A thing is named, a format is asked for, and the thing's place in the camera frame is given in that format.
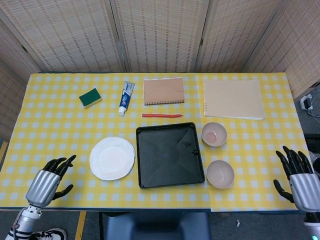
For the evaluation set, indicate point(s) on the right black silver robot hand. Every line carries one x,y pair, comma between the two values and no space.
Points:
305,190

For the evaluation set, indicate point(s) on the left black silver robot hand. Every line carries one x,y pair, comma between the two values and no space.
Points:
43,185

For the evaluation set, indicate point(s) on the white paper plate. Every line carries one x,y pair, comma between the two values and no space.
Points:
111,158

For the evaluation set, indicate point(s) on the plain beige bowl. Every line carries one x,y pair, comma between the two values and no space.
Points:
220,175

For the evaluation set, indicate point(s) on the beige bowl with red stain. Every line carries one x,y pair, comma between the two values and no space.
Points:
214,135

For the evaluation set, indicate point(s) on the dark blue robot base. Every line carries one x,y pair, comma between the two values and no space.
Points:
157,227

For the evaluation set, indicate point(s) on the black square plastic tray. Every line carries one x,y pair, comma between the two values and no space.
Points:
168,155

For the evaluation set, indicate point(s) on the black floor object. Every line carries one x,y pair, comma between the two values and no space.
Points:
312,147

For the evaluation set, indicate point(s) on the black white sneaker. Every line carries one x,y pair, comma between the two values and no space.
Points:
53,233

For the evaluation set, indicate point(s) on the yellow white checkered tablecloth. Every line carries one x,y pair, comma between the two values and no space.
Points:
62,130

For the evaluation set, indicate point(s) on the white paper scrap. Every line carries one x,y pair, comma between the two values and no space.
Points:
238,223

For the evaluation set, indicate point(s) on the white power adapter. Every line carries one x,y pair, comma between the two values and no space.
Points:
306,102

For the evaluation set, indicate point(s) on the green yellow sponge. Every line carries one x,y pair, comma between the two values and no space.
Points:
90,97

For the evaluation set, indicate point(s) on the beige spiral sketchbook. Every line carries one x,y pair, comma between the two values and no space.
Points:
233,98

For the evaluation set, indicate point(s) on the white blue toothpaste tube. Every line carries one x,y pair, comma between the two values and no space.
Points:
125,98

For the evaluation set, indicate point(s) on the red pen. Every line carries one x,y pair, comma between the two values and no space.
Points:
162,115

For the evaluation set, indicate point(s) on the brown spiral notebook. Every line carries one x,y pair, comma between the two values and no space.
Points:
163,91

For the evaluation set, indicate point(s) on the woven folding screen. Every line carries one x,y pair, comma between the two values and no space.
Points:
160,35

